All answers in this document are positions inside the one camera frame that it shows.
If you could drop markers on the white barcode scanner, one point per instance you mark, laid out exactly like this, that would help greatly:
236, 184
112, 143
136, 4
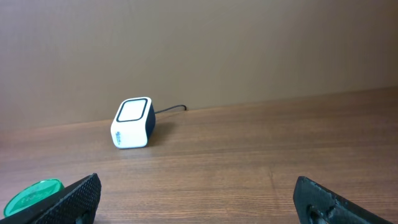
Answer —
133, 123

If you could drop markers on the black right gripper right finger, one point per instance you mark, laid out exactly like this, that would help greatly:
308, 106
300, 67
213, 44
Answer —
316, 204

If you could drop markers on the green lid jar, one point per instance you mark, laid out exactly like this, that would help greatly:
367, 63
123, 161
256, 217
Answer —
32, 194

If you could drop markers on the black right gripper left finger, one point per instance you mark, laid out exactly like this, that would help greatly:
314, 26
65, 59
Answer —
76, 203

